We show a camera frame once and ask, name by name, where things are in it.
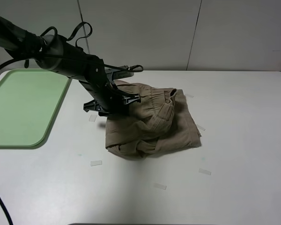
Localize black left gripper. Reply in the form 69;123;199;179
78;63;141;117

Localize clear tape strip middle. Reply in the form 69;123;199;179
154;183;167;190

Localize green plastic tray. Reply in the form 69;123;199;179
0;69;70;148

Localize khaki shorts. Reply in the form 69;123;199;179
105;80;201;158

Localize clear tape strip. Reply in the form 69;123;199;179
199;168;211;175
90;160;102;166
154;183;167;190
89;114;97;122
196;124;206;131

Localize clear tape strip upper left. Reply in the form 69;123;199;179
89;114;97;122

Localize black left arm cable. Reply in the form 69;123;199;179
0;22;144;80

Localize clear tape strip far right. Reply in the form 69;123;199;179
196;124;206;131

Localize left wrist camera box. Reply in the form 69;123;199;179
105;66;134;81

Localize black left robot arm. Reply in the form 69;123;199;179
0;16;143;116

